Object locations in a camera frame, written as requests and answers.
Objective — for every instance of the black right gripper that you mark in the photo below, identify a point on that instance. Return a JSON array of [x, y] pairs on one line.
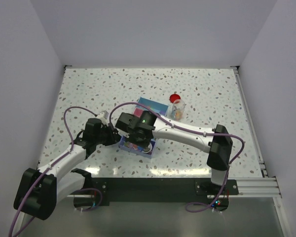
[[144, 143]]

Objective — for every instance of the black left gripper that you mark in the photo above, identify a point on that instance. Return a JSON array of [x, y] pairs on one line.
[[114, 137]]

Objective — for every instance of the purple candy bin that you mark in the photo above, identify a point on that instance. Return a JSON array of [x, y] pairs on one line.
[[132, 148]]

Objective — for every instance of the pink candy bin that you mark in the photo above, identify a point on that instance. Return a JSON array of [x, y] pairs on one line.
[[138, 112]]

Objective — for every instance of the clear plastic jar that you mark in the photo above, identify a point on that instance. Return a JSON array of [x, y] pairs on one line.
[[178, 109]]

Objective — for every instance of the red jar lid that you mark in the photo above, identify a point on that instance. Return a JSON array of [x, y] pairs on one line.
[[174, 97]]

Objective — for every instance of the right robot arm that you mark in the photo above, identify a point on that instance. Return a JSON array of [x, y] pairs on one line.
[[215, 142]]

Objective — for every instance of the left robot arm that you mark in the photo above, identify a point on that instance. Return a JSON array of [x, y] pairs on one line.
[[41, 189]]

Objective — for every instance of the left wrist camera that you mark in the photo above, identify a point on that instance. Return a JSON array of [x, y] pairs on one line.
[[103, 116]]

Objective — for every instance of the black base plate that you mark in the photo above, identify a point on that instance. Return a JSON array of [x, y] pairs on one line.
[[104, 191]]

